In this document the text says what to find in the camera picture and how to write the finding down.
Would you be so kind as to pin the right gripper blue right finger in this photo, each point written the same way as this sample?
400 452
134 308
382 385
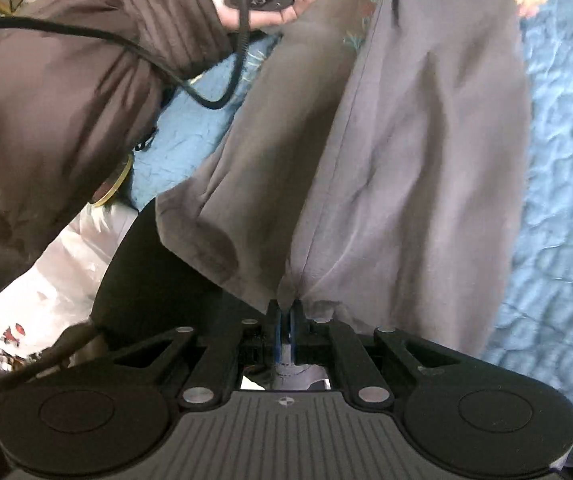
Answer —
334 345

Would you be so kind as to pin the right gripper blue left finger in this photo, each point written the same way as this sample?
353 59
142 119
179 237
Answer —
241 337

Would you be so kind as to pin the grey sweatshirt with print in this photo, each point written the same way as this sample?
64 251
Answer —
374 171

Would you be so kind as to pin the blue floral quilt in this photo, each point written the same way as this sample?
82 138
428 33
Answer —
533 327

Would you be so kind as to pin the brown jacket sleeve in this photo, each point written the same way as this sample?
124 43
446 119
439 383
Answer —
71 108

